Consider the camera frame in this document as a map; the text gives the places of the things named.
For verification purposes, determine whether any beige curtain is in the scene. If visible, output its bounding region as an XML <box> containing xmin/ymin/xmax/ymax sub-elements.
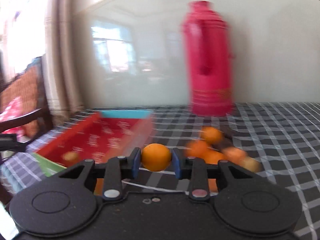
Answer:
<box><xmin>45</xmin><ymin>0</ymin><xmax>84</xmax><ymax>125</ymax></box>

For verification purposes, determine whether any dark wooden armchair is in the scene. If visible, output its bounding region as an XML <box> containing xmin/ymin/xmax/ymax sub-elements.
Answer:
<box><xmin>1</xmin><ymin>56</ymin><xmax>53</xmax><ymax>153</ymax></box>

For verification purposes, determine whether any black white checkered tablecloth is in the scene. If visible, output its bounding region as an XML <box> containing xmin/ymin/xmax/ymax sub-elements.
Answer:
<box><xmin>1</xmin><ymin>103</ymin><xmax>319</xmax><ymax>239</ymax></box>

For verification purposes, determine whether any red thermos flask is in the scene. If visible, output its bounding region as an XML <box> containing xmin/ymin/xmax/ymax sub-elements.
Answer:
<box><xmin>182</xmin><ymin>1</ymin><xmax>233</xmax><ymax>116</ymax></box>

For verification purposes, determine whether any red cardboard box tray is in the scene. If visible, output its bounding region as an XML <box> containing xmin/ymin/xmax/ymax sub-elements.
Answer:
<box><xmin>33</xmin><ymin>109</ymin><xmax>153</xmax><ymax>177</ymax></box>

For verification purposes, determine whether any orange mandarin inside box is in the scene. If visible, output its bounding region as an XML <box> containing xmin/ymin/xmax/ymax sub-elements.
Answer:
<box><xmin>62</xmin><ymin>151</ymin><xmax>79</xmax><ymax>163</ymax></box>

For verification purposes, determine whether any orange mandarin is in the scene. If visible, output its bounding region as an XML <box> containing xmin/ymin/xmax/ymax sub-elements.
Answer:
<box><xmin>221</xmin><ymin>146</ymin><xmax>247</xmax><ymax>166</ymax></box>
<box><xmin>141</xmin><ymin>144</ymin><xmax>171</xmax><ymax>172</ymax></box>
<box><xmin>62</xmin><ymin>151</ymin><xmax>79</xmax><ymax>163</ymax></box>
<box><xmin>200</xmin><ymin>126</ymin><xmax>224</xmax><ymax>145</ymax></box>
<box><xmin>184</xmin><ymin>140</ymin><xmax>210</xmax><ymax>159</ymax></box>
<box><xmin>204</xmin><ymin>150</ymin><xmax>226</xmax><ymax>192</ymax></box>

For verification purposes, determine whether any pink plastic bag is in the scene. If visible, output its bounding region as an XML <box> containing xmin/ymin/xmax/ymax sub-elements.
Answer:
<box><xmin>1</xmin><ymin>96</ymin><xmax>24</xmax><ymax>138</ymax></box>

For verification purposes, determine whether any yellowish fruit far right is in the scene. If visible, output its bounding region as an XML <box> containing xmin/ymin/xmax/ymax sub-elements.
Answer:
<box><xmin>240</xmin><ymin>157</ymin><xmax>261</xmax><ymax>173</ymax></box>

